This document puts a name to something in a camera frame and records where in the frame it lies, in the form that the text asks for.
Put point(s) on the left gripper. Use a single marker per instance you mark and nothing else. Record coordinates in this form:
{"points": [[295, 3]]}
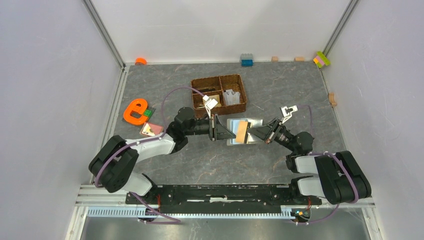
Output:
{"points": [[217, 131]]}

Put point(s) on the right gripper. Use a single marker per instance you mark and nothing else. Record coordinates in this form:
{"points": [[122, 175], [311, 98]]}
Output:
{"points": [[264, 131]]}

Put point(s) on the grey card holder wallet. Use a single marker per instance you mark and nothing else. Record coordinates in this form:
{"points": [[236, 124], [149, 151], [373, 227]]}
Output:
{"points": [[232, 124]]}

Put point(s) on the tan credit card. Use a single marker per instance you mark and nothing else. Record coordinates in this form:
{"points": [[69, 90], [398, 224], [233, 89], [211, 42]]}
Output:
{"points": [[242, 132]]}

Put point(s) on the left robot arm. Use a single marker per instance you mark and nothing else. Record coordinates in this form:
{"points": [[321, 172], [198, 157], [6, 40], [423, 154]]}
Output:
{"points": [[113, 166]]}

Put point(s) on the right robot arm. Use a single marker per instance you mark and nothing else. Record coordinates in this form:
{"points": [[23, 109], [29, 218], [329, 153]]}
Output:
{"points": [[336, 177]]}

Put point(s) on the yellow card in basket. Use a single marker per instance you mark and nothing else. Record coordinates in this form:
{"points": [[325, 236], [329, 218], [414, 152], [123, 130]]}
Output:
{"points": [[217, 99]]}

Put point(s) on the white cards in basket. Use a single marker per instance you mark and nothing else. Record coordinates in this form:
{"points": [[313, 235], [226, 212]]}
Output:
{"points": [[231, 97]]}

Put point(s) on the brown wicker divided basket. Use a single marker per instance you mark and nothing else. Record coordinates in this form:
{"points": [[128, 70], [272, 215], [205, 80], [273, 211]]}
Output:
{"points": [[221, 83]]}

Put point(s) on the black item in basket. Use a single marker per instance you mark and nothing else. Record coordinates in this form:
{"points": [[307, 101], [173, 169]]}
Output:
{"points": [[204, 89]]}

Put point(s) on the blue grey toy brick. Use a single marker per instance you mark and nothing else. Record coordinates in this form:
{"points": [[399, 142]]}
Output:
{"points": [[246, 59]]}

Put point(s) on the green toy block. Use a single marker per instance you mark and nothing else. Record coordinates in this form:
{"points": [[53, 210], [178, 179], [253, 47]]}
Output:
{"points": [[148, 113]]}

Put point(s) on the wooden arch block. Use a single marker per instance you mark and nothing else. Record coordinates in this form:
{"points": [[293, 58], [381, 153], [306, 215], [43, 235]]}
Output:
{"points": [[332, 99]]}

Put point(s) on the orange plastic tape dispenser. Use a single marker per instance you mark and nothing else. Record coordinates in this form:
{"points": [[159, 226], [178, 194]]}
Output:
{"points": [[134, 113]]}

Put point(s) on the multicolour toy brick stack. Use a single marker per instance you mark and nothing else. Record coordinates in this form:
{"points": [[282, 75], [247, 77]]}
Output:
{"points": [[321, 60]]}

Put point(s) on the orange round cap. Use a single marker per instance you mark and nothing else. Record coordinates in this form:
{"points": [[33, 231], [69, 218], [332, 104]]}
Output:
{"points": [[140, 61]]}

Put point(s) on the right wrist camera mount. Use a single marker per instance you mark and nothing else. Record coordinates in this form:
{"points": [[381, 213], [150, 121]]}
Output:
{"points": [[287, 112]]}

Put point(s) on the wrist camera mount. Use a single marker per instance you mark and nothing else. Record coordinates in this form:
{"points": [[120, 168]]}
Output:
{"points": [[209, 104], [287, 112]]}

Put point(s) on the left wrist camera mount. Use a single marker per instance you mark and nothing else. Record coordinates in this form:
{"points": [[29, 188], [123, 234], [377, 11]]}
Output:
{"points": [[209, 104]]}

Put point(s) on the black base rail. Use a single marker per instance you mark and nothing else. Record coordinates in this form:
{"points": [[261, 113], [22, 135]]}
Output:
{"points": [[225, 198]]}

